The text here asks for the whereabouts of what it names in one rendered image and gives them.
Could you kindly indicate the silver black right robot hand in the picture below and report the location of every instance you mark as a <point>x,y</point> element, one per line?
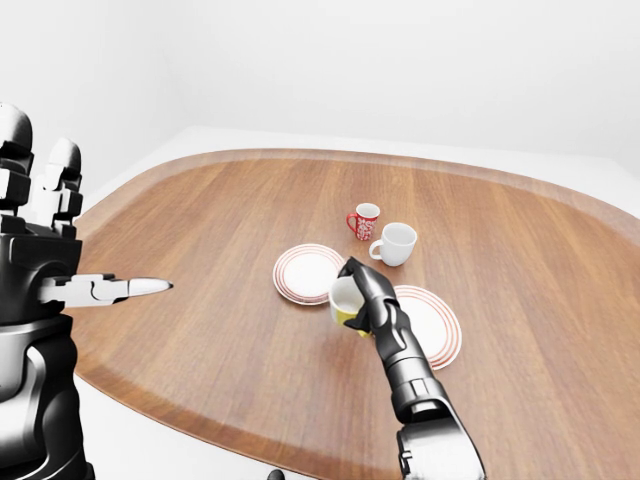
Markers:
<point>376,300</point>

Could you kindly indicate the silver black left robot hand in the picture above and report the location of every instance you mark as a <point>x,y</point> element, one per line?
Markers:
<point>35,260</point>

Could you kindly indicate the yellow and white mug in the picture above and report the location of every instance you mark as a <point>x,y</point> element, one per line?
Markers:
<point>345,304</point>

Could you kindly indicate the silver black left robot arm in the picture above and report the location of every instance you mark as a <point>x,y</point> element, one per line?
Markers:
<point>35,400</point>

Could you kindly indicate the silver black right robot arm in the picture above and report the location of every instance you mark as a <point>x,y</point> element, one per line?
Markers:
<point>425,415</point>

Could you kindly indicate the plain white mug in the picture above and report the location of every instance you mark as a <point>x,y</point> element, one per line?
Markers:
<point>396,243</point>

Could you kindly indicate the white plate with red rings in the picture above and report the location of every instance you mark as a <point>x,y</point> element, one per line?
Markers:
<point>434,327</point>
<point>305,274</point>

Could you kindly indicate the red patterned mug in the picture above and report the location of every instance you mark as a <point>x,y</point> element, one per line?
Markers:
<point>364,221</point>

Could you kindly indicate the small dark shape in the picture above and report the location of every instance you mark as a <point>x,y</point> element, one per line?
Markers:
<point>275,474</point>

